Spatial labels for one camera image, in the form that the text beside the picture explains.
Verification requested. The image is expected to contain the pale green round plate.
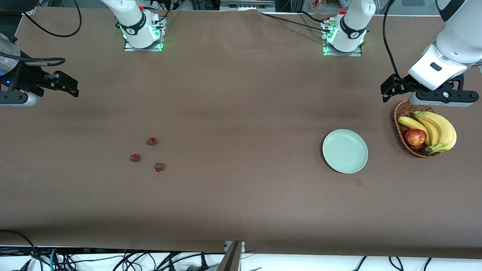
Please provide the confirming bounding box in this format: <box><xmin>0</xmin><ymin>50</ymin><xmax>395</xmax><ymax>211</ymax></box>
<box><xmin>322</xmin><ymin>129</ymin><xmax>369</xmax><ymax>174</ymax></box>

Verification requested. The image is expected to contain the brown wicker basket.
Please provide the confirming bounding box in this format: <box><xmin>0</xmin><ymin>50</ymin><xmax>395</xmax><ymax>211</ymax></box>
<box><xmin>394</xmin><ymin>99</ymin><xmax>448</xmax><ymax>158</ymax></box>

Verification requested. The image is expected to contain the red apple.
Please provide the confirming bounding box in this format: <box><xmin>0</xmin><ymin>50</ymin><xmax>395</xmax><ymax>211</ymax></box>
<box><xmin>405</xmin><ymin>128</ymin><xmax>427</xmax><ymax>147</ymax></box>

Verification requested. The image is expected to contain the yellow banana bunch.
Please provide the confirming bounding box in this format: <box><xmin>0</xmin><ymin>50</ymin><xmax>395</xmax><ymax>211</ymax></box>
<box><xmin>398</xmin><ymin>111</ymin><xmax>457</xmax><ymax>155</ymax></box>

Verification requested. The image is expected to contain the brown table cover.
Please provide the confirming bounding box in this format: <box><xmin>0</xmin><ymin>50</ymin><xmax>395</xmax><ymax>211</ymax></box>
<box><xmin>0</xmin><ymin>8</ymin><xmax>482</xmax><ymax>260</ymax></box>

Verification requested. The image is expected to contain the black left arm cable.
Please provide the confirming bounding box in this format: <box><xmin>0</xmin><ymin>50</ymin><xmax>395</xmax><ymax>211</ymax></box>
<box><xmin>382</xmin><ymin>0</ymin><xmax>400</xmax><ymax>78</ymax></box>

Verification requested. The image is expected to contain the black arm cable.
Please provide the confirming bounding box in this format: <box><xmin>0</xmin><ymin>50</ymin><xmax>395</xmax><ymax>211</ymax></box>
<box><xmin>382</xmin><ymin>0</ymin><xmax>400</xmax><ymax>78</ymax></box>
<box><xmin>0</xmin><ymin>0</ymin><xmax>82</xmax><ymax>67</ymax></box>

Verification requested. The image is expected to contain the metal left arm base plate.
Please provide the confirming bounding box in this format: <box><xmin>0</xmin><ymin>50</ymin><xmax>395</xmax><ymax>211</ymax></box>
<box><xmin>322</xmin><ymin>21</ymin><xmax>363</xmax><ymax>57</ymax></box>

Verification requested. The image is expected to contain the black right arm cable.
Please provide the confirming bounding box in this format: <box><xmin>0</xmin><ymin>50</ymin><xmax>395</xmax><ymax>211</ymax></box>
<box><xmin>0</xmin><ymin>0</ymin><xmax>82</xmax><ymax>67</ymax></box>

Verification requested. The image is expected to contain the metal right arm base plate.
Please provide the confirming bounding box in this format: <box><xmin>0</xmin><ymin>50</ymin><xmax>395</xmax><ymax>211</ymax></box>
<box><xmin>124</xmin><ymin>17</ymin><xmax>164</xmax><ymax>52</ymax></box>

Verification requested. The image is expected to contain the black cable on table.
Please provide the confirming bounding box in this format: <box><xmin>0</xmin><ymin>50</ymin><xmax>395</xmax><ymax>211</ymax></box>
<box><xmin>259</xmin><ymin>12</ymin><xmax>333</xmax><ymax>33</ymax></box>

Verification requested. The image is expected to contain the thick black floor cable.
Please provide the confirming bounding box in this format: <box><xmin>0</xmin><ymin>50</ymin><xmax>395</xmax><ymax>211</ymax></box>
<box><xmin>0</xmin><ymin>229</ymin><xmax>44</xmax><ymax>271</ymax></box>

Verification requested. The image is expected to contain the aluminium frame rail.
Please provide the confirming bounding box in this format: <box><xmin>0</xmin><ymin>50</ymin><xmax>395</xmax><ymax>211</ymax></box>
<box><xmin>220</xmin><ymin>0</ymin><xmax>276</xmax><ymax>12</ymax></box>

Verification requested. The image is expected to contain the metal bracket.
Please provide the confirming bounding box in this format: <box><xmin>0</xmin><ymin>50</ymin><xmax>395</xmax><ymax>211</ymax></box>
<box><xmin>224</xmin><ymin>241</ymin><xmax>246</xmax><ymax>253</ymax></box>

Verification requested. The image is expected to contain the wooden post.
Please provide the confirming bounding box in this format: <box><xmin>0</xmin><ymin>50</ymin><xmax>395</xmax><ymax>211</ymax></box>
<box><xmin>217</xmin><ymin>241</ymin><xmax>243</xmax><ymax>271</ymax></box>

